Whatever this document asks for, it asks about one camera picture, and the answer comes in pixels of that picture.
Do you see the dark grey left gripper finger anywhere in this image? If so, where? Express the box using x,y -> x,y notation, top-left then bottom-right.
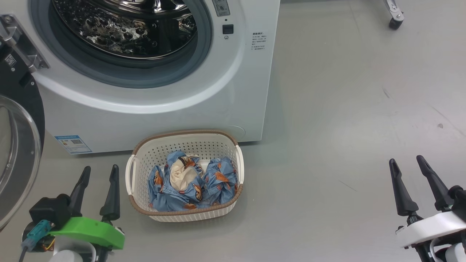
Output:
68,166 -> 91,218
99,164 -> 121,223

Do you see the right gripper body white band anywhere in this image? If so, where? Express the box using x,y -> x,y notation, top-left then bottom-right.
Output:
396,211 -> 466,262

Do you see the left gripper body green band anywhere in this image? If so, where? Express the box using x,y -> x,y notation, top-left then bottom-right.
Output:
49,217 -> 125,262

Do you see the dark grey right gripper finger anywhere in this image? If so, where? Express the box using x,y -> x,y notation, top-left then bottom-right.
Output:
389,159 -> 423,225
416,155 -> 455,213

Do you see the blue cartoon garment cream lining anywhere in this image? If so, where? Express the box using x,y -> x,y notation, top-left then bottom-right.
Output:
147,151 -> 206,212

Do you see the round black glass washer door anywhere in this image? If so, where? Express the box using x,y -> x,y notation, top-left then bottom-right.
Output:
0,44 -> 46,231

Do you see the white perforated basket brown rim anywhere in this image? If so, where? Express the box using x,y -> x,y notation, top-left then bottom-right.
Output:
125,129 -> 245,222

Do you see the white front-load washing machine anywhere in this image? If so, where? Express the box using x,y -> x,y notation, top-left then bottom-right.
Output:
0,0 -> 281,155

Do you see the grey rubber door seal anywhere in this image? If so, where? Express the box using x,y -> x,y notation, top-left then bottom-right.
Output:
29,0 -> 213,90

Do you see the metal washer door hinge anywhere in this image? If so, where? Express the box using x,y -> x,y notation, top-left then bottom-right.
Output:
0,15 -> 50,73

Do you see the blue energy label sticker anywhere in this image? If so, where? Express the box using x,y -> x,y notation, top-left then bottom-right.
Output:
55,135 -> 92,155

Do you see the stainless steel washer drum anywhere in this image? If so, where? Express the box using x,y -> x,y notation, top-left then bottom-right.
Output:
51,0 -> 199,60

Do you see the printed warning text label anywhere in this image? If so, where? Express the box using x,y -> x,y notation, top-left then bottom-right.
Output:
251,32 -> 268,51

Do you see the small grey instruction sticker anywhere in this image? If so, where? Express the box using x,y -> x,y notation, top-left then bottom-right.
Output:
212,0 -> 230,17

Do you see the black caster wheel metal bracket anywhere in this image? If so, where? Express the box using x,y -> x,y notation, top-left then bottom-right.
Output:
382,0 -> 405,30

